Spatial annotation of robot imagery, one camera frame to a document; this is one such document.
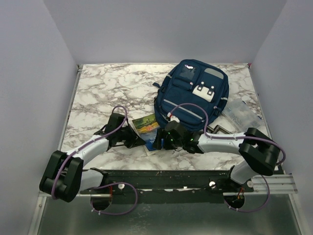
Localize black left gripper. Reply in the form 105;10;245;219
116;123;146;148

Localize Animal Farm blue book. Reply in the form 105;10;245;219
131;114;160;156

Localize navy blue student backpack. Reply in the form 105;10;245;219
153;59;229;131

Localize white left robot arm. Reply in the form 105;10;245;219
39;113;145;202

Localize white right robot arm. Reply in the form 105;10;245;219
153;121;282;192

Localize clear plastic organizer box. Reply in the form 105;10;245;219
223;98;264;132

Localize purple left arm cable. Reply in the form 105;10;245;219
51;105;139;216

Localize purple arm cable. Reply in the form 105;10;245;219
167;102;287;213
51;105;139;216

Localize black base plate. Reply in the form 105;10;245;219
48;167;287;204

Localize steel clamp handle tool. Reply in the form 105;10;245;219
212;125;231;134

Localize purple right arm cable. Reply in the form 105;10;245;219
167;102;287;213

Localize aluminium rail frame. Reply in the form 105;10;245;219
26;64;304;235

